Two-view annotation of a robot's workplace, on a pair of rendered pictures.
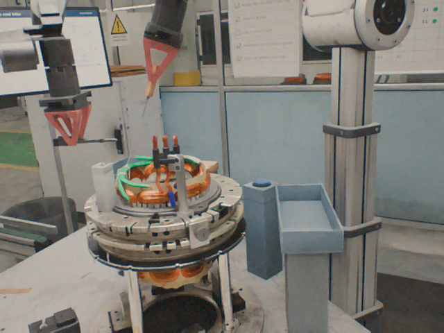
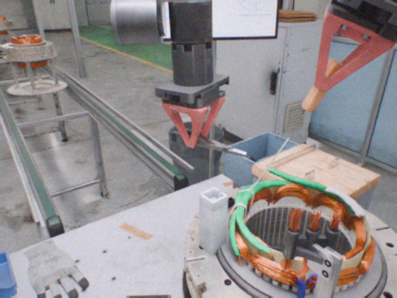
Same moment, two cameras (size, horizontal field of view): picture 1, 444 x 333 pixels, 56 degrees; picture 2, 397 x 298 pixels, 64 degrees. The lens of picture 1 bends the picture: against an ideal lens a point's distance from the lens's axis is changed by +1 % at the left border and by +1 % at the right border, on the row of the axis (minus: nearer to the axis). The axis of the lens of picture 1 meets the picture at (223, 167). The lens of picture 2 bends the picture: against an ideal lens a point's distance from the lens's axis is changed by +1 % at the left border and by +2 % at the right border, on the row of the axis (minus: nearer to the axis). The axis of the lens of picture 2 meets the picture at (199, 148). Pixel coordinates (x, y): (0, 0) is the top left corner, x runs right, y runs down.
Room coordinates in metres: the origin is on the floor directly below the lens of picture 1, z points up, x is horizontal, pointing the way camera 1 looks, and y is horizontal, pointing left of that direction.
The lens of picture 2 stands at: (0.44, 0.08, 1.43)
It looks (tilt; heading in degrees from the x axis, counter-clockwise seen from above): 26 degrees down; 28
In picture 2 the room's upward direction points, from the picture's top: straight up
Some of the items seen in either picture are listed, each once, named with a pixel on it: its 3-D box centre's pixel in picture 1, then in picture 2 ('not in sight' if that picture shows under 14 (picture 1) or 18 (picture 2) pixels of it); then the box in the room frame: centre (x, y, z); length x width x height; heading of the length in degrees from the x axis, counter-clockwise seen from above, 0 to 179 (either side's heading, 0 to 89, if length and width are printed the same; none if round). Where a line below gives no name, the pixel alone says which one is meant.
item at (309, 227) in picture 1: (304, 266); not in sight; (0.79, -0.16, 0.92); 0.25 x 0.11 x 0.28; 174
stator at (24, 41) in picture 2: not in sight; (29, 51); (1.87, 2.15, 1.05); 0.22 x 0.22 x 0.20
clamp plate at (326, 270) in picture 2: (173, 163); (320, 261); (0.68, 0.08, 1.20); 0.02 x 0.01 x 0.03; 61
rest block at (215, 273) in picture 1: (225, 284); not in sight; (0.86, 0.01, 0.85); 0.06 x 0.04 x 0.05; 25
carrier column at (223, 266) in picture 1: (225, 287); not in sight; (0.75, 0.01, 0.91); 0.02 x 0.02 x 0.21
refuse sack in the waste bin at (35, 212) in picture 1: (44, 236); (196, 153); (2.19, 1.04, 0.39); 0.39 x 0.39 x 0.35
